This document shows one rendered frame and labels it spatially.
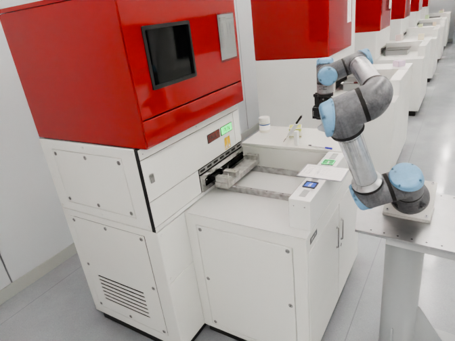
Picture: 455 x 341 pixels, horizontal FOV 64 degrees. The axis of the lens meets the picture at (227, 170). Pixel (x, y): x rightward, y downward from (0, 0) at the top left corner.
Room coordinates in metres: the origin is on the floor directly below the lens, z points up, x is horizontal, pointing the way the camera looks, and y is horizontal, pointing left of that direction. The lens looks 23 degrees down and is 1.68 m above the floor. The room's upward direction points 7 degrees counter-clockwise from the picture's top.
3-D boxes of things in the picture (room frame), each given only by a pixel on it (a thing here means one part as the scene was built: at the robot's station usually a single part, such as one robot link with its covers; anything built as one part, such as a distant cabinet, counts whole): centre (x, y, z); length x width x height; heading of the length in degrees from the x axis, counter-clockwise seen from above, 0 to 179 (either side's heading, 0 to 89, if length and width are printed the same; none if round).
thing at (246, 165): (1.87, -0.06, 0.87); 0.36 x 0.08 x 0.03; 146
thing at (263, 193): (1.64, -0.15, 0.84); 0.50 x 0.02 x 0.03; 56
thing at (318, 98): (1.63, -0.48, 1.25); 0.09 x 0.08 x 0.12; 56
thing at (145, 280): (1.93, 0.41, 0.41); 0.82 x 0.71 x 0.82; 146
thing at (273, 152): (2.04, -0.46, 0.89); 0.62 x 0.35 x 0.14; 56
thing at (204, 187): (1.88, 0.02, 0.89); 0.44 x 0.02 x 0.10; 146
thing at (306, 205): (1.52, -0.43, 0.89); 0.55 x 0.09 x 0.14; 146
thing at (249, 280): (1.78, -0.29, 0.41); 0.97 x 0.64 x 0.82; 146
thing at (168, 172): (1.74, 0.13, 1.02); 0.82 x 0.03 x 0.40; 146
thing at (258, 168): (1.87, -0.30, 0.84); 0.50 x 0.02 x 0.03; 56
